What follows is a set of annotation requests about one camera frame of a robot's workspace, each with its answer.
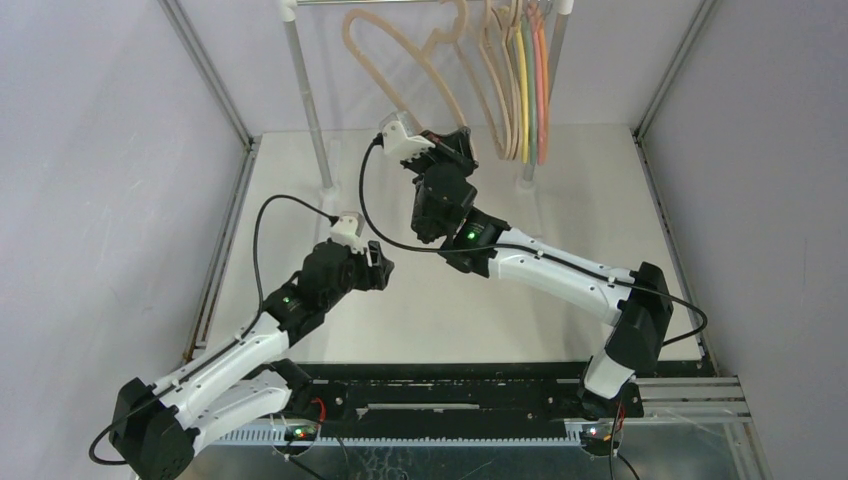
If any beige plastic hanger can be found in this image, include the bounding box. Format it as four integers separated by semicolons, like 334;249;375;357
494;1;521;160
476;1;518;161
454;1;516;160
341;1;469;126

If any green wire hanger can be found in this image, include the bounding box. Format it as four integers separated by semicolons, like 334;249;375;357
522;1;538;166

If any yellow wire hanger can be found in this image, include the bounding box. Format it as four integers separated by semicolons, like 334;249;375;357
511;1;530;164

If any pink wire hanger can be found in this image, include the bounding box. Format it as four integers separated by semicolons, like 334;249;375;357
525;1;548;165

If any orange wire hanger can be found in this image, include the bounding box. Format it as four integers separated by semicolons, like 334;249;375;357
533;6;549;165

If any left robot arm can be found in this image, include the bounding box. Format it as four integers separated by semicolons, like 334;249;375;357
108;240;394;479

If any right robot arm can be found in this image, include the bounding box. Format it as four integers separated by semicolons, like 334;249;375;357
382;127;673;416

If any white metal clothes rack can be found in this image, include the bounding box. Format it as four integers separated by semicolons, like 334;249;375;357
275;0;574;229

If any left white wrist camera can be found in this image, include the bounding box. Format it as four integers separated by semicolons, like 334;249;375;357
329;211;367;255

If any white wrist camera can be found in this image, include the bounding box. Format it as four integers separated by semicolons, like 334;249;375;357
329;211;367;255
380;111;435;162

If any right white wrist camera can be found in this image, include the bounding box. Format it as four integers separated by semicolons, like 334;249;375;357
380;111;435;162

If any right black camera cable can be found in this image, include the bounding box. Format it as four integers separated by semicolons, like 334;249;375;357
357;132;710;349

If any black camera cable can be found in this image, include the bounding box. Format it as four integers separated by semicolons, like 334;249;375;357
357;132;710;349
88;193;340;468

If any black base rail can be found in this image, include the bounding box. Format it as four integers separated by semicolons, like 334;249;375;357
250;361;645;440

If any left black camera cable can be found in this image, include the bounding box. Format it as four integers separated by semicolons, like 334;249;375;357
88;193;340;468

